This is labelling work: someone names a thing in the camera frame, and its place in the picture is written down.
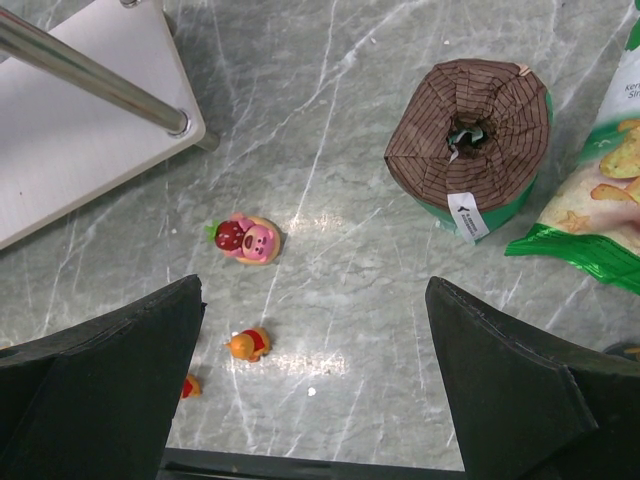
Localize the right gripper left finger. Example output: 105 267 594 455
1 275 204 479

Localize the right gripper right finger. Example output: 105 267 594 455
425 277 639 479

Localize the orange bear toy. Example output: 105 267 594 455
181 374 202 399
225 327 271 363

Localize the pink bear donut toy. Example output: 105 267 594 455
204 212 282 266

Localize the white two-tier shelf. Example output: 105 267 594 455
1 1 219 247

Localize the orange bear toy bottom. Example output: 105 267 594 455
181 374 202 399

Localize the brown jar with lid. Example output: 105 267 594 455
604 342 640 362

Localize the green cassava chips bag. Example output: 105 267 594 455
505 25 639 293

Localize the brown green wrapped roll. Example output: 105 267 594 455
384 59 553 244

